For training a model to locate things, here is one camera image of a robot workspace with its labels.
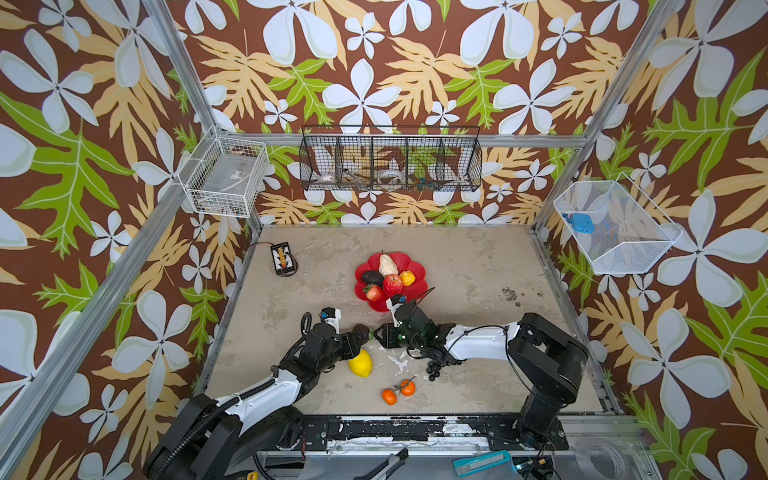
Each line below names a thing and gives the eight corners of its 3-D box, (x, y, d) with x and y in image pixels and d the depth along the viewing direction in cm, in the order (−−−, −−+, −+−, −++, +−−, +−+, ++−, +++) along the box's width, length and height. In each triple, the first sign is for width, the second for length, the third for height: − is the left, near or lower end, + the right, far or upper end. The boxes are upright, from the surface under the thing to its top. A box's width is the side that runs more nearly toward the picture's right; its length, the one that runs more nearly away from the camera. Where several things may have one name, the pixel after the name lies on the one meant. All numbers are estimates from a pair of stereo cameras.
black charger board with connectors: (277, 276, 108) (276, 272, 106) (272, 249, 116) (270, 246, 114) (296, 271, 109) (294, 267, 107) (289, 245, 117) (287, 241, 116)
